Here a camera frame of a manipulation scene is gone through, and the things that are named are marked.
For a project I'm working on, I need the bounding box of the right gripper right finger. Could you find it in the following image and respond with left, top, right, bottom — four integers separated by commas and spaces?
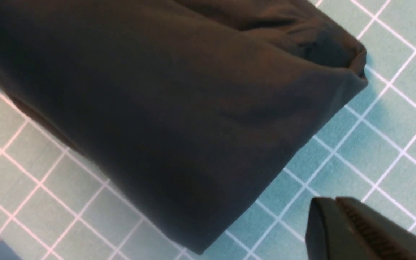
336, 197, 416, 260

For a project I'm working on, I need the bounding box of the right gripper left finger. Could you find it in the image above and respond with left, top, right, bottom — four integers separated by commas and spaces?
305, 197, 378, 260

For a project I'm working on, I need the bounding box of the dark gray long-sleeve top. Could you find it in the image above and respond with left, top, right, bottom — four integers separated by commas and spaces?
0, 0, 368, 255

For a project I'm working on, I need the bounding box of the green checkered tablecloth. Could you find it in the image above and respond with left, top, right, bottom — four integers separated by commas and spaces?
0, 0, 416, 260

